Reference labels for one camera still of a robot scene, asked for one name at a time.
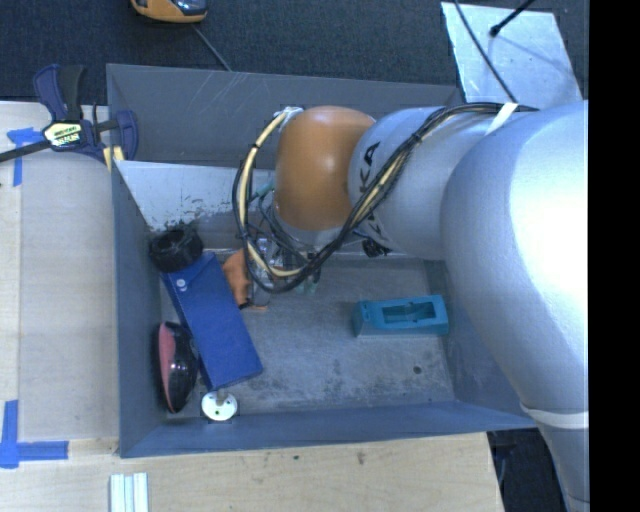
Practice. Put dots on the blue flat box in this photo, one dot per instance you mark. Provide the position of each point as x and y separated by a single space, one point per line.
215 325

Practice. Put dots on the black cylinder on white bracket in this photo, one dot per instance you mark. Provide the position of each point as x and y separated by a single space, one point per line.
375 248

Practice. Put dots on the orange soft toy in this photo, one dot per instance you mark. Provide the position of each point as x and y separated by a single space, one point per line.
236 277

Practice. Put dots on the black round ribbed cap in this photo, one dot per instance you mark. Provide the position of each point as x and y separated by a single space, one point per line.
175 248

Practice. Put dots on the teal hollow rectangular block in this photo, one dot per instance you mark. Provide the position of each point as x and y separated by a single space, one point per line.
400 316

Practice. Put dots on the pale wood flat board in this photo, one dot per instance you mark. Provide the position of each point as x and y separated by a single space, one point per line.
65 300

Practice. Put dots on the white round disc with stem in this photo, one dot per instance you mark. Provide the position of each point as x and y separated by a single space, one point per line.
218 405

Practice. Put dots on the grey metal bin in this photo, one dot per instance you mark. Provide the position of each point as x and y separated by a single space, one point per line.
325 360

